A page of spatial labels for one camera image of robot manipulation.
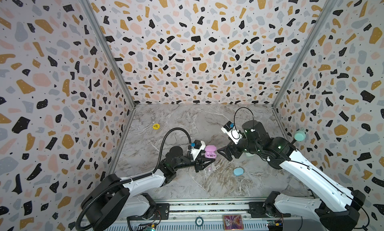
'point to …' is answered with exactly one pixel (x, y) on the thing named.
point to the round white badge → (199, 221)
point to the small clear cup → (153, 119)
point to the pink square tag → (233, 222)
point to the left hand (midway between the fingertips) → (215, 156)
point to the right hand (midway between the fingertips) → (224, 142)
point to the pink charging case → (210, 151)
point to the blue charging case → (238, 171)
